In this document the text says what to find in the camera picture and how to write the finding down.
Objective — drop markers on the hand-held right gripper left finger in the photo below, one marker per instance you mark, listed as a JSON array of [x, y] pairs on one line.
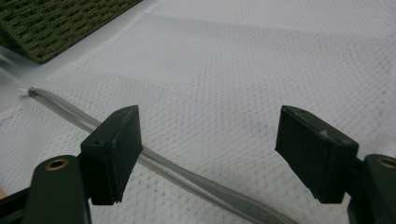
[[109, 155]]

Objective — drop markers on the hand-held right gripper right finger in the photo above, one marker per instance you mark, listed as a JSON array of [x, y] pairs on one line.
[[317, 155]]

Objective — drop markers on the white mesh laundry bag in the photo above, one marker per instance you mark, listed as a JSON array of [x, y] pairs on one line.
[[233, 77]]

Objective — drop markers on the green knit cloth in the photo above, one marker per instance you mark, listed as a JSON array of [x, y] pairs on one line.
[[62, 25]]

